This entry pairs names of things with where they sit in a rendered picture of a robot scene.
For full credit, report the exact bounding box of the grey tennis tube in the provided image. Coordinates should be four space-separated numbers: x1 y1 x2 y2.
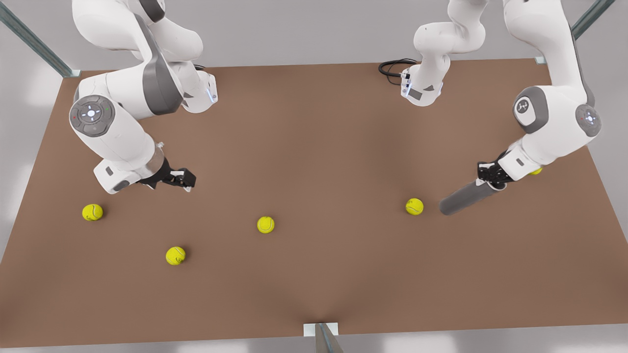
439 179 506 216

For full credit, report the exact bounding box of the silver frame post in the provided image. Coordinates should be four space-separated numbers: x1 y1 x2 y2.
303 322 344 353
0 2 81 78
535 0 617 65

